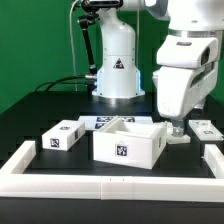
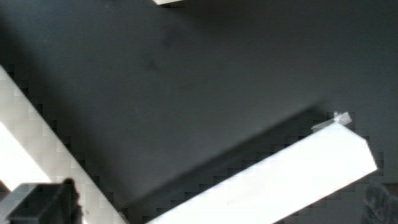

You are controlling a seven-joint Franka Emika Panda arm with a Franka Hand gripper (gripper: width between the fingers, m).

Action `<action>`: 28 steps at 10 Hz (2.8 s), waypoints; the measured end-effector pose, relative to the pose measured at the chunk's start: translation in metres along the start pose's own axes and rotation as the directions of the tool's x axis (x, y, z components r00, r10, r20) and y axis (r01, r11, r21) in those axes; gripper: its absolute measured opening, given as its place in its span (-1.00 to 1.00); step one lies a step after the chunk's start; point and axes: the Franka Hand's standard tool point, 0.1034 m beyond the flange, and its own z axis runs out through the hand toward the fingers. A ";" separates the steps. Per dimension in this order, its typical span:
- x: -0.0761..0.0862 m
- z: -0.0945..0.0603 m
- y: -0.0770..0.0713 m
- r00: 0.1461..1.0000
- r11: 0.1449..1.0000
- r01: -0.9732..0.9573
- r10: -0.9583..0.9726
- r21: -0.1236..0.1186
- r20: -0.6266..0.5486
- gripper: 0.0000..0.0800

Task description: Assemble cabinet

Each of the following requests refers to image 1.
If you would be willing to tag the white cabinet door panel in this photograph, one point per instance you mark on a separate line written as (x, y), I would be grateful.
(205, 130)
(170, 139)

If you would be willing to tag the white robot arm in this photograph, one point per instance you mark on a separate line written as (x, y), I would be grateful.
(118, 77)

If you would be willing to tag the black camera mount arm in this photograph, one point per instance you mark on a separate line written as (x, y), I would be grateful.
(87, 33)

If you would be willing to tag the small white cabinet top block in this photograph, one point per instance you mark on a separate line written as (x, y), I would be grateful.
(63, 135)

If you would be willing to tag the white U-shaped border frame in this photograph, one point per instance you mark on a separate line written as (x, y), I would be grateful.
(15, 182)

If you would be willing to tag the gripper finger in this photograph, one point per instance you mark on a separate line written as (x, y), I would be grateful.
(178, 128)

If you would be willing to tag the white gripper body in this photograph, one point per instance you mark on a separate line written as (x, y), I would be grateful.
(187, 75)

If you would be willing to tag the white cabinet body box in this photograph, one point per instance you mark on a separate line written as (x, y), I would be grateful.
(130, 144)

